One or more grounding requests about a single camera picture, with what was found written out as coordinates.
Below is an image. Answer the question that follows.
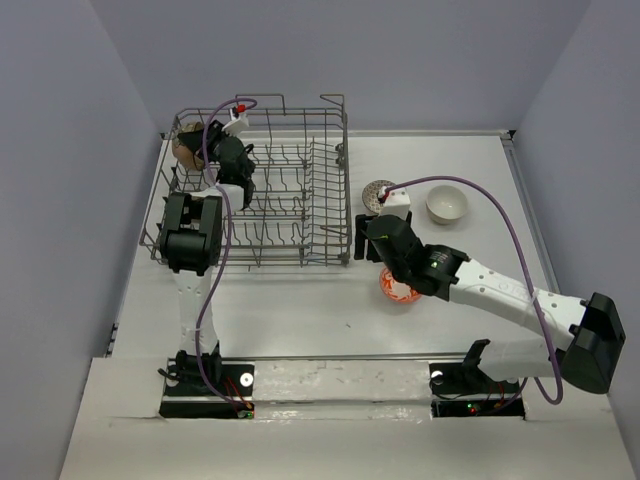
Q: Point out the brown glazed bowl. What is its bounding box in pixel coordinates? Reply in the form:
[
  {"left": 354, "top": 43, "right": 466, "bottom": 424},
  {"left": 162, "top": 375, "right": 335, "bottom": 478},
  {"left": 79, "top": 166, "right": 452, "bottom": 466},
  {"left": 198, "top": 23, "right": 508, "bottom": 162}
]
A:
[{"left": 172, "top": 122, "right": 204, "bottom": 171}]

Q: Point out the white bowl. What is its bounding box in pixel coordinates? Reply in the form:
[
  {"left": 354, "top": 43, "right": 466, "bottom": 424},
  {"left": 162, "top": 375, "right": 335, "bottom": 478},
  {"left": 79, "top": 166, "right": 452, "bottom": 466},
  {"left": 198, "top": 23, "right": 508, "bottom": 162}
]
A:
[{"left": 425, "top": 185, "right": 468, "bottom": 225}]

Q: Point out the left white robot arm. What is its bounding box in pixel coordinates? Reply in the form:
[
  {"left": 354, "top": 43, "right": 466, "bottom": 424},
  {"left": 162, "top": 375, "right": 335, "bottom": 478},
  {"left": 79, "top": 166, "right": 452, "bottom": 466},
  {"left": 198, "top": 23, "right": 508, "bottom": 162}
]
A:
[{"left": 159, "top": 121, "right": 255, "bottom": 396}]

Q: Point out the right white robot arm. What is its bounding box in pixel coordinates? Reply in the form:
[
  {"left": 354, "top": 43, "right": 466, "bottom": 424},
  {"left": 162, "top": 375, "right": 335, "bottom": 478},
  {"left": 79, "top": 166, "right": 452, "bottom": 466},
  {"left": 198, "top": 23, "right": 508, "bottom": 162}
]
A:
[{"left": 354, "top": 215, "right": 626, "bottom": 394}]

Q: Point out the patterned grey bowl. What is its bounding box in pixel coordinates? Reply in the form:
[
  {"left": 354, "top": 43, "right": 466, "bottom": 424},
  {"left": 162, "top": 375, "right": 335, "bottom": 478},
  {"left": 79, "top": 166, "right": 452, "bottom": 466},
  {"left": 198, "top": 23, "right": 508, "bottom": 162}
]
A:
[{"left": 361, "top": 180, "right": 395, "bottom": 215}]

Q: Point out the orange floral bowl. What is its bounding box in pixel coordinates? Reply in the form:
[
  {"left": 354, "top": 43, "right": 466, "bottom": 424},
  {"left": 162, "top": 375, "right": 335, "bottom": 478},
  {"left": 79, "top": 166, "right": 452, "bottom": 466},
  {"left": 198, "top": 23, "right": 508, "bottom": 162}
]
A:
[{"left": 379, "top": 267, "right": 422, "bottom": 304}]

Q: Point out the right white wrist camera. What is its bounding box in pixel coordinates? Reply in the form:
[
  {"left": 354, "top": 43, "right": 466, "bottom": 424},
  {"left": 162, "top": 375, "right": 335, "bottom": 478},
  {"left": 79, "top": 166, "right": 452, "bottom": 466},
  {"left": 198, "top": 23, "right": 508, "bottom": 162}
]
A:
[{"left": 379, "top": 187, "right": 411, "bottom": 220}]

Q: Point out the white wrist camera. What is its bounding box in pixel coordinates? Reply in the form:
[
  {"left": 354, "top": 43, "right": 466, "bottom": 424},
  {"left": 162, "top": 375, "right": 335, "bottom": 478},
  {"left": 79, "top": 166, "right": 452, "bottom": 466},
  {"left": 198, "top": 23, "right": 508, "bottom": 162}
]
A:
[
  {"left": 379, "top": 187, "right": 411, "bottom": 220},
  {"left": 222, "top": 105, "right": 250, "bottom": 137}
]

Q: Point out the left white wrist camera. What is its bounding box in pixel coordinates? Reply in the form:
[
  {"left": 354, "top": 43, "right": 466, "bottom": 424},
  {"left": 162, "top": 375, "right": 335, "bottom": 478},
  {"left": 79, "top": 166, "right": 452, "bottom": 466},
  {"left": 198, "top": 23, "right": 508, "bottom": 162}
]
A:
[{"left": 222, "top": 105, "right": 250, "bottom": 137}]

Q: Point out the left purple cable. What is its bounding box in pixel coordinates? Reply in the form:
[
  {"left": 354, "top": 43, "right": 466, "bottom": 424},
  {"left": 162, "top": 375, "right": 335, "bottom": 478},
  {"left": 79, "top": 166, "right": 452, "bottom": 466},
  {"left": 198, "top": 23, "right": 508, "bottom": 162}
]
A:
[{"left": 195, "top": 98, "right": 259, "bottom": 409}]

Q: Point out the purple cable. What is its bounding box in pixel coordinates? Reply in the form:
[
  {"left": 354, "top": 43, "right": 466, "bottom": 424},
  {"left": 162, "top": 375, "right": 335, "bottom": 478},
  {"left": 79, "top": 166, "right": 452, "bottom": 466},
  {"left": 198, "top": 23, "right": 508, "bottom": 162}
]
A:
[
  {"left": 379, "top": 174, "right": 564, "bottom": 405},
  {"left": 195, "top": 98, "right": 259, "bottom": 409}
]

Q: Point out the grey wire dish rack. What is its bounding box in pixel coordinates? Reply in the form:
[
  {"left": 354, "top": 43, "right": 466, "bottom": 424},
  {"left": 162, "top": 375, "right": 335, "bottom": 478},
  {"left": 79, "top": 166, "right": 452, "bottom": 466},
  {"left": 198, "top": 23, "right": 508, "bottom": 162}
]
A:
[{"left": 138, "top": 92, "right": 354, "bottom": 271}]

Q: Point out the metal rail bar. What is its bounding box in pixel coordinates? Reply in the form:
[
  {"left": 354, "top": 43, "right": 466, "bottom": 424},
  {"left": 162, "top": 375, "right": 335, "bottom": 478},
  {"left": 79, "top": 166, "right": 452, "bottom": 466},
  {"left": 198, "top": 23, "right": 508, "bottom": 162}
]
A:
[{"left": 224, "top": 352, "right": 466, "bottom": 362}]

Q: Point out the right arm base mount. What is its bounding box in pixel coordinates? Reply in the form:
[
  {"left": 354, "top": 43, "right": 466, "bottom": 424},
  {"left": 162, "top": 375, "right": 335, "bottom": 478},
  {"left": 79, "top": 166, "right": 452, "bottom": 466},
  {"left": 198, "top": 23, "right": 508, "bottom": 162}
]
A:
[{"left": 429, "top": 340, "right": 526, "bottom": 419}]

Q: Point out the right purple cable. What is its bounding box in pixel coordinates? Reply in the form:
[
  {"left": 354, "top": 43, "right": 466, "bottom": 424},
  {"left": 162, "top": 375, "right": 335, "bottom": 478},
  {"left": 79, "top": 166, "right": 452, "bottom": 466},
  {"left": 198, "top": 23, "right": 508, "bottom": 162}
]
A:
[{"left": 379, "top": 174, "right": 564, "bottom": 405}]

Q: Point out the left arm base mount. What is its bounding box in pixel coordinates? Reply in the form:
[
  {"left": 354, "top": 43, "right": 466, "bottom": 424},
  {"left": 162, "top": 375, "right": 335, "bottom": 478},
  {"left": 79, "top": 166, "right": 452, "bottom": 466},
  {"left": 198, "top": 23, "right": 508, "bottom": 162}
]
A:
[{"left": 158, "top": 351, "right": 256, "bottom": 420}]

